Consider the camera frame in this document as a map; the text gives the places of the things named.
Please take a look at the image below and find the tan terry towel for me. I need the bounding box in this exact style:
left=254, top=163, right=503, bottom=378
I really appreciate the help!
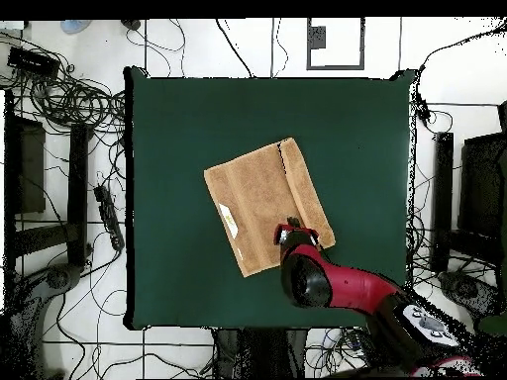
left=202, top=137, right=338, bottom=279

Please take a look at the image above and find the dark green tablecloth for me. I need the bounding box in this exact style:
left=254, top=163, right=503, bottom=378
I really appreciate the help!
left=123, top=65, right=417, bottom=333

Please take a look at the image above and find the black plug adapter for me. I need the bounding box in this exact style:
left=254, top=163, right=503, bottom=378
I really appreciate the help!
left=415, top=98, right=432, bottom=128

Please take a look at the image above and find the black power strip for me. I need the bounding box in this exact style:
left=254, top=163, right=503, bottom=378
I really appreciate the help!
left=92, top=184, right=126, bottom=252

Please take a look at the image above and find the grey stand base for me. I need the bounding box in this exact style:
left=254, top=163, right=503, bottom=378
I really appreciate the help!
left=3, top=262, right=86, bottom=379
left=437, top=270, right=504, bottom=318

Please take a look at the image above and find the small grey square plate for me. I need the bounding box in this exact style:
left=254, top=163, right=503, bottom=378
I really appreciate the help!
left=308, top=25, right=327, bottom=49

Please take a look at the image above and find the green rounded object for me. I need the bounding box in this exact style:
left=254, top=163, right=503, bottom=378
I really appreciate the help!
left=476, top=312, right=507, bottom=338

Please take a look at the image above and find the person's right foot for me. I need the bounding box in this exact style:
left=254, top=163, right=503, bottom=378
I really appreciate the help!
left=59, top=19, right=93, bottom=36

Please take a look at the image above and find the black rectangular box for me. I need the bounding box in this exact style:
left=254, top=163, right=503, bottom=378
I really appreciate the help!
left=6, top=46, right=61, bottom=78

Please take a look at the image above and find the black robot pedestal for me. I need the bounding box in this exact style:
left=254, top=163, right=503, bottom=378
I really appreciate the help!
left=212, top=328, right=310, bottom=379

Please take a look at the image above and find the blue and black cable bundle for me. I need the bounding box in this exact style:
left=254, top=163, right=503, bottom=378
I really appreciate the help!
left=304, top=327, right=369, bottom=379

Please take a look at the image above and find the black frame stand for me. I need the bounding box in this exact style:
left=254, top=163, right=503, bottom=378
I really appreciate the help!
left=3, top=89, right=95, bottom=274
left=429, top=100, right=507, bottom=274

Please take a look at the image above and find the grey rectangular floor frame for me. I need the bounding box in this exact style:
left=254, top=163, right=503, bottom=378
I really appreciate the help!
left=305, top=17, right=366, bottom=71

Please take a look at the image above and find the thick black cable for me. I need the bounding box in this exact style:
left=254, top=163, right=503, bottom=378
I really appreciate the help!
left=214, top=17, right=254, bottom=79

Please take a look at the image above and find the thin looped black cable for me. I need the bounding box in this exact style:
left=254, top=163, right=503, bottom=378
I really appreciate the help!
left=125, top=17, right=187, bottom=79

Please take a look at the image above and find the black cable tangle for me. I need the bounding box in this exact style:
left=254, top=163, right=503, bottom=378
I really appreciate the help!
left=0, top=31, right=128, bottom=136

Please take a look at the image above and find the long black cable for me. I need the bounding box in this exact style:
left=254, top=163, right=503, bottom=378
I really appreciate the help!
left=417, top=19, right=507, bottom=74

